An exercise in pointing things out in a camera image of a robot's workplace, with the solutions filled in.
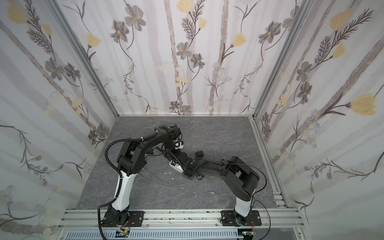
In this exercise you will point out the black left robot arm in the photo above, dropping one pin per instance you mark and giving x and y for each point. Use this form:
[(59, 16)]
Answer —
[(131, 160)]

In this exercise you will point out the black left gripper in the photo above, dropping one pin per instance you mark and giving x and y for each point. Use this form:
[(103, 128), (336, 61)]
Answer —
[(174, 144)]

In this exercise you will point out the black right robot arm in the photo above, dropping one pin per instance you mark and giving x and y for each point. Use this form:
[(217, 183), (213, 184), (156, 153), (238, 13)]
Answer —
[(238, 176)]

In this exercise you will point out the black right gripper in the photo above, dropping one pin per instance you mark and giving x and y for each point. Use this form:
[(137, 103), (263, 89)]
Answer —
[(181, 160)]

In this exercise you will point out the white network switch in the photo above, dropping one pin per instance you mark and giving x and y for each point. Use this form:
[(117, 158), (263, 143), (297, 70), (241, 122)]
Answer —
[(176, 166)]

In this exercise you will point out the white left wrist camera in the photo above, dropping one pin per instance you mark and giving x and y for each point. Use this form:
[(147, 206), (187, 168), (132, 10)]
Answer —
[(179, 144)]

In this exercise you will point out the white slotted cable duct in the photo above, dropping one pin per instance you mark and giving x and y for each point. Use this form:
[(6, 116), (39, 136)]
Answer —
[(178, 234)]

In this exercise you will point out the black power adapter with cable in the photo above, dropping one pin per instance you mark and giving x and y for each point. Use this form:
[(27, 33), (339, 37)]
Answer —
[(154, 152)]

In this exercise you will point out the aluminium mounting rail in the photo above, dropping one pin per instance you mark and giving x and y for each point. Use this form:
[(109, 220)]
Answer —
[(207, 219)]

